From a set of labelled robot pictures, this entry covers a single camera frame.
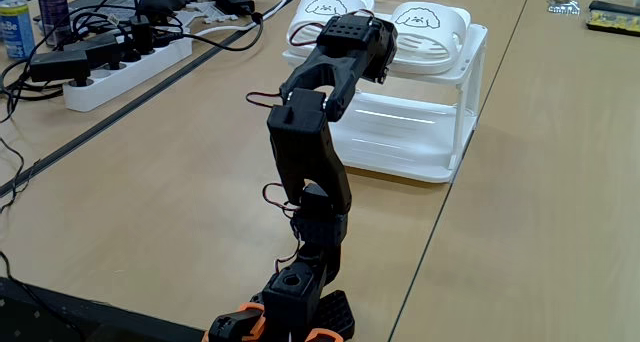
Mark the white dog print slipper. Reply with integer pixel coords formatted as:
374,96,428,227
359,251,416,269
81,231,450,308
287,0,376,58
389,1,472,76

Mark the black wall plug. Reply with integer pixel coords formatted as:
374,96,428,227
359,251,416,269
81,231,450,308
128,14,155,57

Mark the thick white cable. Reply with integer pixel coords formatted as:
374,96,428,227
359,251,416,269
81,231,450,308
192,0,302,39

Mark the white printed bracket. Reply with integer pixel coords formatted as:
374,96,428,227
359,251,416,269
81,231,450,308
192,0,240,25
172,9,201,29

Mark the white shoe rack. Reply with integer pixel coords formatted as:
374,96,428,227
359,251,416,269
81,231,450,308
282,21,489,185

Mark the white power strip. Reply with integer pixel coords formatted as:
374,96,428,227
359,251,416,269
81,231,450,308
62,35,194,114

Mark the black cable with ferrite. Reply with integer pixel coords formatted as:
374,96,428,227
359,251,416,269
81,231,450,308
149,10,266,53

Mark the silver foil wrapper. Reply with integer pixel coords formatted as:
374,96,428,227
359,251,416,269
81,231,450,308
546,0,583,17

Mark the black plug-in adapter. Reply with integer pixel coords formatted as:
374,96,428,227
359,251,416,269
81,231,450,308
63,31,122,72
28,49,93,88

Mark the thin black cable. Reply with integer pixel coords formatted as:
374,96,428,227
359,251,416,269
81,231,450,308
0,135,42,216

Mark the small black power brick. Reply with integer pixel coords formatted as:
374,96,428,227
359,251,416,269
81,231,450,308
209,0,257,16

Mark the blue drink can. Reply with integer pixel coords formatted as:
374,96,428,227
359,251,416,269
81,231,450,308
0,0,37,61

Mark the tall purple can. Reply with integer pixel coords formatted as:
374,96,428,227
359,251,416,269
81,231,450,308
35,0,72,47

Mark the black and yellow case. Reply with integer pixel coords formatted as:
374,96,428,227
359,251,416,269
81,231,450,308
585,0,640,38

